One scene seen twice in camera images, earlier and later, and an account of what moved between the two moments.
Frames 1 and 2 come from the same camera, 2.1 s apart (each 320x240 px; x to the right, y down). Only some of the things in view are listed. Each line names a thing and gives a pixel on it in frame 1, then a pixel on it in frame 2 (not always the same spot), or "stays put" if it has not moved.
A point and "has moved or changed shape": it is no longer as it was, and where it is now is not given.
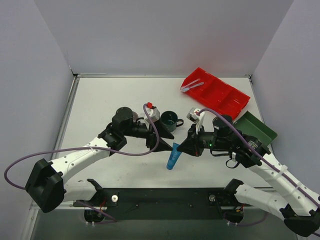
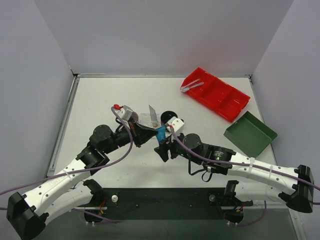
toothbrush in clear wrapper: x=188 y=86 stays put
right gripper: x=194 y=141 -> x=171 y=147
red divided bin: x=217 y=93 stays put
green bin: x=248 y=124 stays put
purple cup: x=135 y=116 stays put
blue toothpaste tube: x=173 y=157 has moved or changed shape
